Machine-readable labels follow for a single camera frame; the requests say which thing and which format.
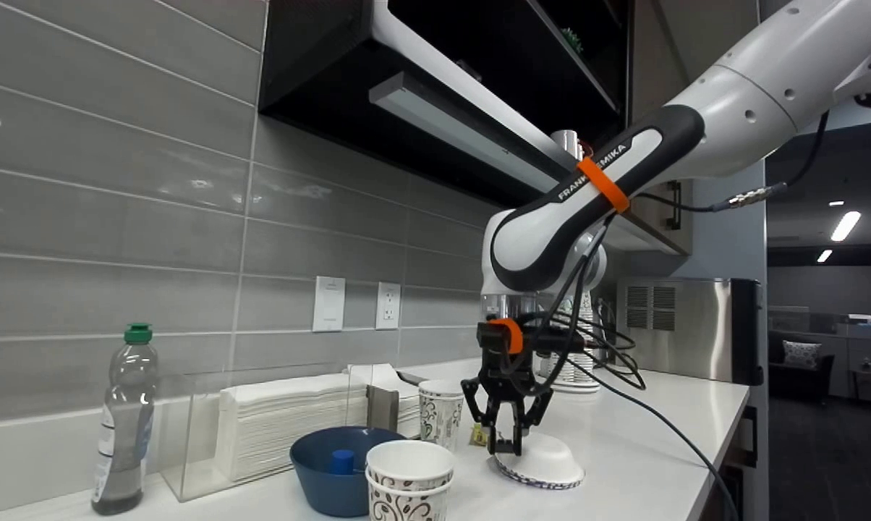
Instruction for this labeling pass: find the orange arm strap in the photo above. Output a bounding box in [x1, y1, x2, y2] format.
[573, 151, 635, 217]

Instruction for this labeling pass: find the patterned paper cup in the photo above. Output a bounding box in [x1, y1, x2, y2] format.
[418, 376, 471, 451]
[363, 439, 458, 521]

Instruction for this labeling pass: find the black overhead cabinet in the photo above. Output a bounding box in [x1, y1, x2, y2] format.
[259, 0, 694, 260]

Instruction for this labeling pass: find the small blue cap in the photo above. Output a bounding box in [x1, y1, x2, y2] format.
[318, 447, 363, 477]

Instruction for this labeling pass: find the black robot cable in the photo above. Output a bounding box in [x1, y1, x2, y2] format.
[522, 111, 833, 521]

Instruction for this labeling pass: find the stainless steel appliance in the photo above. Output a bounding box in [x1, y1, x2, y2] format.
[615, 274, 764, 389]

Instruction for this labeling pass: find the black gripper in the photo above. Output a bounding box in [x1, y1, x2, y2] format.
[458, 351, 555, 457]

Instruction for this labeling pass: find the dark armchair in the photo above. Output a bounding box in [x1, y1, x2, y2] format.
[766, 331, 839, 406]

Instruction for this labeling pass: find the clear bottle green cap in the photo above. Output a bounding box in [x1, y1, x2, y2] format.
[91, 322, 162, 518]

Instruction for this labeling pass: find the white wall outlet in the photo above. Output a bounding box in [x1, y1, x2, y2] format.
[374, 280, 405, 332]

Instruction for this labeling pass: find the black wrist camera orange strap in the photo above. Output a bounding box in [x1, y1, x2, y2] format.
[474, 315, 531, 360]

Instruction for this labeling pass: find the white light switch plate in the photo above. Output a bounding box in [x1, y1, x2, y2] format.
[311, 274, 350, 335]

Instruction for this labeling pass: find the long ceiling light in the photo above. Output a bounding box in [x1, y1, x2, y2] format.
[829, 209, 865, 246]

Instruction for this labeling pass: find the white upturned bowl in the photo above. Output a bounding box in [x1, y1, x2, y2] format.
[489, 432, 587, 492]

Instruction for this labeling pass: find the blue bowl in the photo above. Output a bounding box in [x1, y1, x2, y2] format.
[286, 426, 409, 518]

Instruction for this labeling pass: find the white napkin stack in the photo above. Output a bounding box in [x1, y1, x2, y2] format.
[214, 361, 399, 481]

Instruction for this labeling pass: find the under cabinet light strip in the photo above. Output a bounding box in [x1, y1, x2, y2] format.
[364, 70, 567, 198]

